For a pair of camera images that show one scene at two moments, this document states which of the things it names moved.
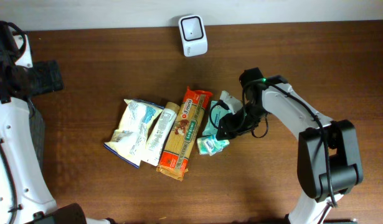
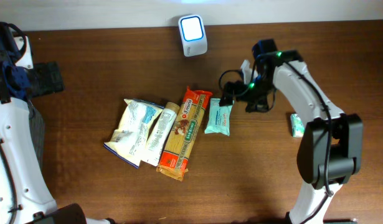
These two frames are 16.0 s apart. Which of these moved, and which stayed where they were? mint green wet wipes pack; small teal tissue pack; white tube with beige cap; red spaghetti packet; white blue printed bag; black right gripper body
Moved: black right gripper body; small teal tissue pack
Stayed: red spaghetti packet; white tube with beige cap; mint green wet wipes pack; white blue printed bag
